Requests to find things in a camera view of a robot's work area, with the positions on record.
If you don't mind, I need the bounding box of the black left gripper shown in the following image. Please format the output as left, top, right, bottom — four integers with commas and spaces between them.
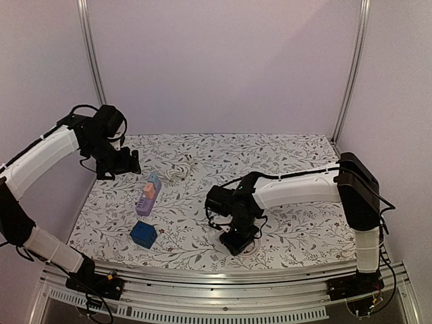
84, 135, 141, 180

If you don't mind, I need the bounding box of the light blue plug adapter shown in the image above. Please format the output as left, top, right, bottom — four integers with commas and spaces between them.
148, 172, 160, 186

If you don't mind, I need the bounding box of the pink plug adapter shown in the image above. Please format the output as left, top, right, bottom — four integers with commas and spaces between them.
144, 182, 156, 199

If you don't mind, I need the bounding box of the purple power strip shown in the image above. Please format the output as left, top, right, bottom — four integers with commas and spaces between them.
136, 181, 161, 217

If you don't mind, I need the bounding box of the dark blue cube socket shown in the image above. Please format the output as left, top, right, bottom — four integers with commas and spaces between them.
130, 221, 157, 249

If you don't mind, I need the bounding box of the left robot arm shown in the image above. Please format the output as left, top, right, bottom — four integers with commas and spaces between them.
1, 105, 141, 293

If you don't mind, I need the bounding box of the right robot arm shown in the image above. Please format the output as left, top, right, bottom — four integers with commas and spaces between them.
205, 153, 395, 294

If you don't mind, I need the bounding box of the floral table cloth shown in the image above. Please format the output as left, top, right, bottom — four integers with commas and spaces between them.
68, 134, 356, 272

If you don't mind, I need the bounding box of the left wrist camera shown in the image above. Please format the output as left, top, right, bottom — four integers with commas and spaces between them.
109, 134, 126, 151

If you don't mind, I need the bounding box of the white coiled power cable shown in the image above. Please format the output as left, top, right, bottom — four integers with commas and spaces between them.
164, 153, 200, 183

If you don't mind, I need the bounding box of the aluminium front rail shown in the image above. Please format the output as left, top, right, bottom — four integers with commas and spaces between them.
28, 259, 423, 324

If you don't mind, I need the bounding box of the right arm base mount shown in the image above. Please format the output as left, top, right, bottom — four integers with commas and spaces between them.
326, 270, 384, 301

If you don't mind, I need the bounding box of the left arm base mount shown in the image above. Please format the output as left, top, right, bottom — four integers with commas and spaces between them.
65, 256, 125, 300

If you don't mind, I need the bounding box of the left aluminium frame post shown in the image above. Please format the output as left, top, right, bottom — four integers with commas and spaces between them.
76, 0, 107, 105

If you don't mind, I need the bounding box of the aluminium frame post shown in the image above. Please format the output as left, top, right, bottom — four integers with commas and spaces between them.
76, 0, 107, 105
331, 0, 371, 146

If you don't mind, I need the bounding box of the right aluminium frame post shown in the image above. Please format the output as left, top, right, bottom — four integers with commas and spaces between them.
331, 0, 371, 146

